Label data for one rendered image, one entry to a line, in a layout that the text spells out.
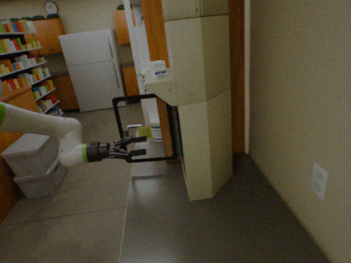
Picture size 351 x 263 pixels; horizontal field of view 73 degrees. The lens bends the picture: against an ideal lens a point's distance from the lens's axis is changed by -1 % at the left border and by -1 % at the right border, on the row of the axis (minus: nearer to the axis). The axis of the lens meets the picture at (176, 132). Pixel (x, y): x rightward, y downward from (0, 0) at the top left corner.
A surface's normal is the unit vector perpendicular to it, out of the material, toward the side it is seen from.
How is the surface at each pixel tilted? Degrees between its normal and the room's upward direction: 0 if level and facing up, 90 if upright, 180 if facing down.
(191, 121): 90
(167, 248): 0
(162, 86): 90
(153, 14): 90
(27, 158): 95
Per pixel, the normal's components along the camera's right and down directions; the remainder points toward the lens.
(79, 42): 0.10, 0.40
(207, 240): -0.11, -0.90
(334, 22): -0.99, 0.14
